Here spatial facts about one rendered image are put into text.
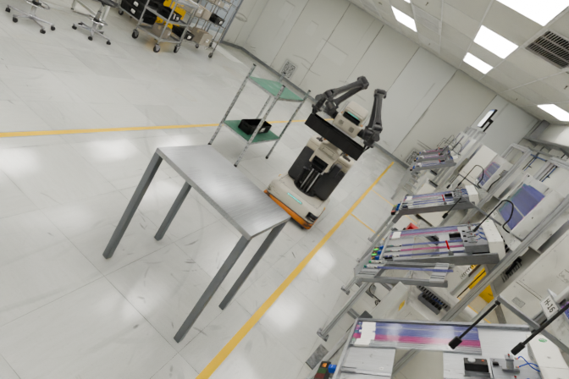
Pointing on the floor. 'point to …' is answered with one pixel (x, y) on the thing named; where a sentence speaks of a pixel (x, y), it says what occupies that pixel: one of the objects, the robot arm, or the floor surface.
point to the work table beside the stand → (242, 209)
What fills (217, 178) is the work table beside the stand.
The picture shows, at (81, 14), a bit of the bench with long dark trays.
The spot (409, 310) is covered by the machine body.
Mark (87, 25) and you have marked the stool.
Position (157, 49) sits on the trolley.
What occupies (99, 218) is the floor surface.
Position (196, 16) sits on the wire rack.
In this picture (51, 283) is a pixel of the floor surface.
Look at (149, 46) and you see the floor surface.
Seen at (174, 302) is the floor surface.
